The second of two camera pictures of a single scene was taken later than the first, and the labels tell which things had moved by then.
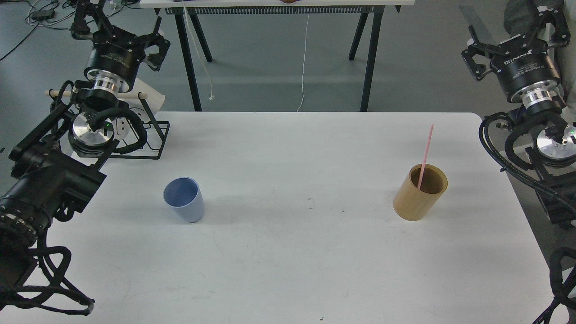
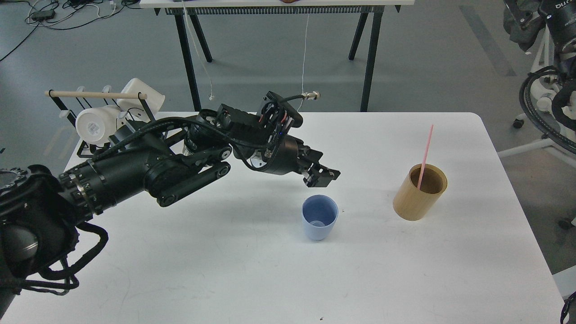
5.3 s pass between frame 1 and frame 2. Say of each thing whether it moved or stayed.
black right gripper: moved
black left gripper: moved
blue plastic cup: moved
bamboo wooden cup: stayed
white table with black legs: stayed
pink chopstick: stayed
